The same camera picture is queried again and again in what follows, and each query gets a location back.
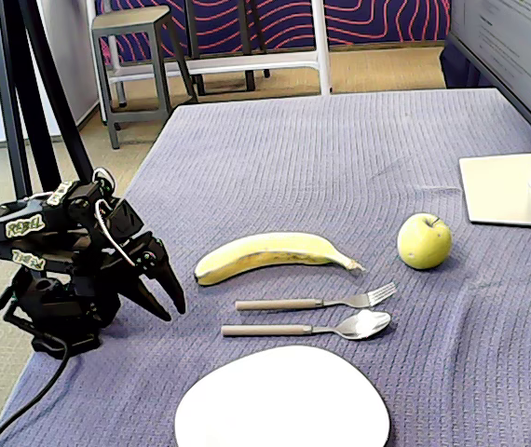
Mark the white tube table frame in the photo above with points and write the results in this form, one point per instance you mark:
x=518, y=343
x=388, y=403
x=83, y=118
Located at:
x=321, y=46

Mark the grey metal stool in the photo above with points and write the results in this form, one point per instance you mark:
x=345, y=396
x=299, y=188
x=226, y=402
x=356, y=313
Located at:
x=128, y=21

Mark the black robot arm with stickers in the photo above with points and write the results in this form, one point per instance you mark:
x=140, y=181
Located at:
x=60, y=298

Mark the yellow banana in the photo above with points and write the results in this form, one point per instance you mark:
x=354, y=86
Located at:
x=256, y=256

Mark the black tripod legs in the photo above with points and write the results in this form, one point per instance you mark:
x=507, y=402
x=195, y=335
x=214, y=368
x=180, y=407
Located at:
x=14, y=116

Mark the black chair legs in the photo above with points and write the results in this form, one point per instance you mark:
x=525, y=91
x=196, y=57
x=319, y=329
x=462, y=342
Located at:
x=249, y=79

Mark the white plate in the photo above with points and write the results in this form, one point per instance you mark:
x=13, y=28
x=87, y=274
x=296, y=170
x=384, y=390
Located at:
x=284, y=400

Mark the monitor with silver stand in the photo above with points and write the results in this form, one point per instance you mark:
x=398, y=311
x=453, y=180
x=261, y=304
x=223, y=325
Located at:
x=503, y=46

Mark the green apple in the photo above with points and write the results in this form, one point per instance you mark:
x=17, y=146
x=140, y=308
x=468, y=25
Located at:
x=424, y=242

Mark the blue woven tablecloth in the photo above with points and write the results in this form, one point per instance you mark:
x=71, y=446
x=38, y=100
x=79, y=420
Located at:
x=317, y=177

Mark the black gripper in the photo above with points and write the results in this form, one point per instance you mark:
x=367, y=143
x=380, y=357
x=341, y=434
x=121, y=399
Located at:
x=143, y=264

